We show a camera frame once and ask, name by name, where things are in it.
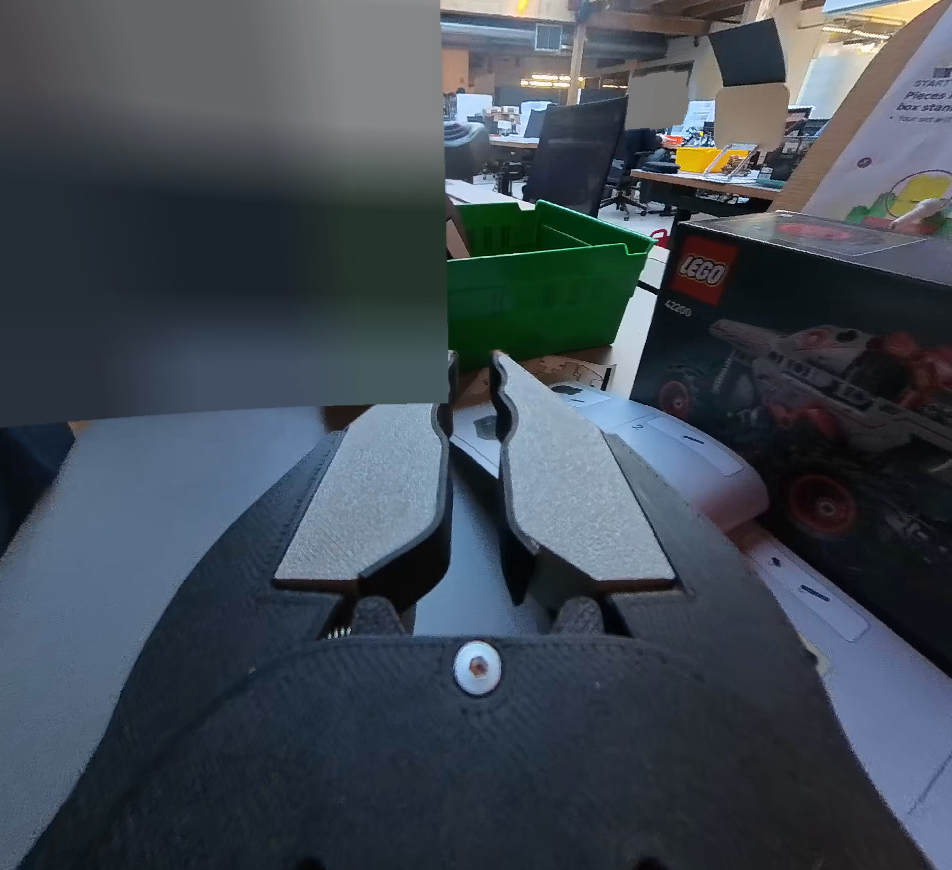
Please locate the wooden office desk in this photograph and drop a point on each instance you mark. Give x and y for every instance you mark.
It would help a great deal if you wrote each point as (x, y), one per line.
(706, 186)

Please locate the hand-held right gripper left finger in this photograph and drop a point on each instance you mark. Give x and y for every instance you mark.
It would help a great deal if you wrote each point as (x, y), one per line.
(364, 498)

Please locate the metal air duct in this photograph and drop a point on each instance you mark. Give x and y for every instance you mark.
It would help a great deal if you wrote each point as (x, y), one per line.
(491, 35)

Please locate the lego instruction booklet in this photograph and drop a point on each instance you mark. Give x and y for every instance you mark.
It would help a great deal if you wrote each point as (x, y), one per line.
(669, 457)

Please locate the laser-cut wooden sheet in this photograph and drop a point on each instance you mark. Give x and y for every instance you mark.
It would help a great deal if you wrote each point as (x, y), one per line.
(565, 368)

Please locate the black lego set box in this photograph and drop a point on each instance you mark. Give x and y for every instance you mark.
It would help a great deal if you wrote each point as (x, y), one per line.
(803, 379)

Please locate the brown cardboard piece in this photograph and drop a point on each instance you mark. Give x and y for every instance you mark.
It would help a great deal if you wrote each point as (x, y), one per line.
(455, 230)

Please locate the black swivel office chair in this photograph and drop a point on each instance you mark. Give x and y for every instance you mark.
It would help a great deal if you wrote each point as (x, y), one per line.
(632, 163)

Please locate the green plastic bin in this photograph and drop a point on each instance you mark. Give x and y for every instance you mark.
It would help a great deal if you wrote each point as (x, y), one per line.
(535, 297)

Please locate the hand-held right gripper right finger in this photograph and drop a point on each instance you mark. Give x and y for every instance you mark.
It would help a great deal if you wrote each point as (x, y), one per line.
(580, 505)

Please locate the person's dark clothing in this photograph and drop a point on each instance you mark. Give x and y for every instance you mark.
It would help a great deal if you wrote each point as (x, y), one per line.
(30, 476)

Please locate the black mesh office chair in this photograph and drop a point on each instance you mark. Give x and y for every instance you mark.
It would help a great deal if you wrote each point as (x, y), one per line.
(573, 149)

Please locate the yellow plastic bin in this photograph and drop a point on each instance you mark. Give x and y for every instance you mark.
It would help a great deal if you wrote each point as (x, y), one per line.
(695, 158)

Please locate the cardboard stand with printed sheet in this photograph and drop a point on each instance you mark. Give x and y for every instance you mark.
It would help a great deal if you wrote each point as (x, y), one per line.
(911, 119)

